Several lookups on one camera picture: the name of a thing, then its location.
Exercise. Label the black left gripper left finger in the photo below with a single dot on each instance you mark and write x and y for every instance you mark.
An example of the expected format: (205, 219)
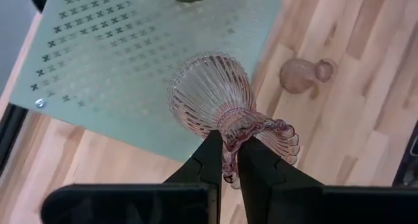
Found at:
(130, 204)

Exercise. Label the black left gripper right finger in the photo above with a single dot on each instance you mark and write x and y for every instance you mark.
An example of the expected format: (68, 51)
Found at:
(294, 204)

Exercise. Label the green perforated metal shelf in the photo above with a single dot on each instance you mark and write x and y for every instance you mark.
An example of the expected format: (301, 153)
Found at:
(114, 87)

